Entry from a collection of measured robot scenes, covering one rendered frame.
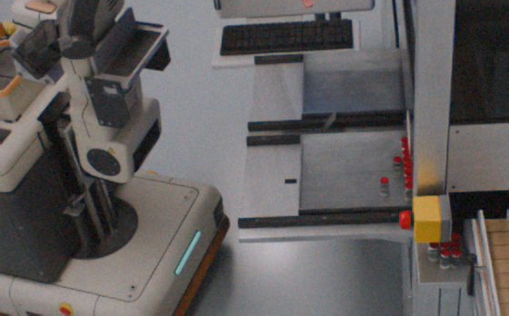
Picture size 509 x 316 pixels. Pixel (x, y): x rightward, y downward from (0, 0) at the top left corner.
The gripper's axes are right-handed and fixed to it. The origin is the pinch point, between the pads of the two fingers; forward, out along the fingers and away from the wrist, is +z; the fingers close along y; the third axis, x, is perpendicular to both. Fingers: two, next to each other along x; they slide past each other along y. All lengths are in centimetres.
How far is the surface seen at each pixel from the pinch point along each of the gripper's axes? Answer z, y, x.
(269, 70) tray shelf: 41.0, 17.3, -5.8
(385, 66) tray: 39.8, -11.4, 8.8
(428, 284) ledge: 0, 12, 70
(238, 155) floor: 148, 37, -21
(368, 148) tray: 22.4, 5.9, 31.7
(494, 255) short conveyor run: -3, -3, 71
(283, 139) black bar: 22.9, 23.7, 19.5
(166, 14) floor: 204, 37, -120
